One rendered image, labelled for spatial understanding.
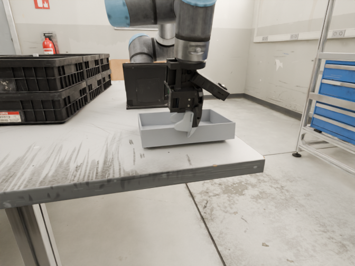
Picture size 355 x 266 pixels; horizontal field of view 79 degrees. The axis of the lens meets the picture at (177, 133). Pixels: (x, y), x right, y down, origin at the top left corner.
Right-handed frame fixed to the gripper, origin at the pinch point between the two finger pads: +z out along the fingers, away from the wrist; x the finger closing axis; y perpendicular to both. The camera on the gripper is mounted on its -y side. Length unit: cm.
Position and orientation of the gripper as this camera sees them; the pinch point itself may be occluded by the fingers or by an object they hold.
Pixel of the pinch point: (190, 131)
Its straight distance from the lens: 60.3
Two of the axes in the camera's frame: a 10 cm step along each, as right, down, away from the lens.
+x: 2.8, 5.6, -7.8
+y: -9.6, 1.1, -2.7
